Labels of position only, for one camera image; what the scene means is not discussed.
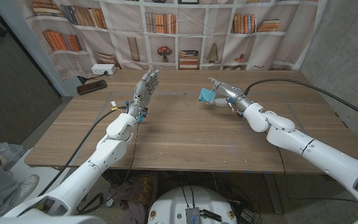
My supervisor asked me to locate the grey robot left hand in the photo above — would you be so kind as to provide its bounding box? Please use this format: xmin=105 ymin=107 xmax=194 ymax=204
xmin=126 ymin=68 xmax=160 ymax=122

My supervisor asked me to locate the white shoe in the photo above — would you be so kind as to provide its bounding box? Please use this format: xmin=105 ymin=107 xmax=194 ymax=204
xmin=11 ymin=174 xmax=40 ymax=200

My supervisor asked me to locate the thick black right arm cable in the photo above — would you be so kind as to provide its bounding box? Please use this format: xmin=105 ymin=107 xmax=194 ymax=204
xmin=243 ymin=78 xmax=358 ymax=125

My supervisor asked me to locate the dark wooden door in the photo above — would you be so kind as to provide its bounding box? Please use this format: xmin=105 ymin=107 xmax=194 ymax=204
xmin=0 ymin=0 xmax=63 ymax=146

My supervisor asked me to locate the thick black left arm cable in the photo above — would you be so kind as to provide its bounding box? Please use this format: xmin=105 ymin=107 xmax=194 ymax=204
xmin=37 ymin=105 xmax=129 ymax=197

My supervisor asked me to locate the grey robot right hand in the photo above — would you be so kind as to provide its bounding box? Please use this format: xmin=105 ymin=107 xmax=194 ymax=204
xmin=205 ymin=77 xmax=255 ymax=118

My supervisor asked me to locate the printed bookshelf backdrop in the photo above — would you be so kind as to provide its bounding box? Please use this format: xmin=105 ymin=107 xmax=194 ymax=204
xmin=14 ymin=0 xmax=328 ymax=81

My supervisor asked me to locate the small blue cloth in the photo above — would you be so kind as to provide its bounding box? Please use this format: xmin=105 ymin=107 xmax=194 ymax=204
xmin=198 ymin=87 xmax=217 ymax=103

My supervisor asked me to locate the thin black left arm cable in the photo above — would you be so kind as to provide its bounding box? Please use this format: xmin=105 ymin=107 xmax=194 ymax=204
xmin=76 ymin=121 xmax=141 ymax=215

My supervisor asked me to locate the grey finned electronics box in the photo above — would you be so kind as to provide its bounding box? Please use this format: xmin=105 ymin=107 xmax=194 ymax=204
xmin=185 ymin=207 xmax=201 ymax=224

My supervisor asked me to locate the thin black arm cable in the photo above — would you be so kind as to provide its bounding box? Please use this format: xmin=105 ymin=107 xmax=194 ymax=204
xmin=264 ymin=130 xmax=287 ymax=174
xmin=76 ymin=121 xmax=141 ymax=215

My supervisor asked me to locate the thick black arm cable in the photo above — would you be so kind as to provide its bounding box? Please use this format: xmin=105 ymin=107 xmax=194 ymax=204
xmin=37 ymin=105 xmax=129 ymax=197
xmin=243 ymin=78 xmax=358 ymax=125

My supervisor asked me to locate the white power strip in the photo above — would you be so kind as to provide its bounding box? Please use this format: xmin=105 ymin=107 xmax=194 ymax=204
xmin=91 ymin=63 xmax=117 ymax=76

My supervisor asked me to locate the black power strip cord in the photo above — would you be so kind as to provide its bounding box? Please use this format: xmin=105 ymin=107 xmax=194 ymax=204
xmin=76 ymin=70 xmax=109 ymax=85

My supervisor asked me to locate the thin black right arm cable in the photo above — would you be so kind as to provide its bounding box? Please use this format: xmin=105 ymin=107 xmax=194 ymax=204
xmin=264 ymin=130 xmax=287 ymax=174

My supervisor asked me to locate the brown cloth on floor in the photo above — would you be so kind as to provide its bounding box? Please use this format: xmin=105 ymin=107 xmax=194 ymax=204
xmin=104 ymin=175 xmax=158 ymax=224

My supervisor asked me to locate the black TV remote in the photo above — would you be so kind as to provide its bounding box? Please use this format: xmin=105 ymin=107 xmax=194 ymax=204
xmin=76 ymin=79 xmax=108 ymax=96

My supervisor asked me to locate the clear plastic container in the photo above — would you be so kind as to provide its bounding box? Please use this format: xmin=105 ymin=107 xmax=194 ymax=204
xmin=0 ymin=138 xmax=26 ymax=171

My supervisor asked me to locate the grey table leg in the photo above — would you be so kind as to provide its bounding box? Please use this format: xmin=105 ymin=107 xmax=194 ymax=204
xmin=263 ymin=172 xmax=284 ymax=215

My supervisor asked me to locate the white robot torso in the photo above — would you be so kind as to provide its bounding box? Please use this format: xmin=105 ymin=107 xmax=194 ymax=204
xmin=147 ymin=185 xmax=238 ymax=224

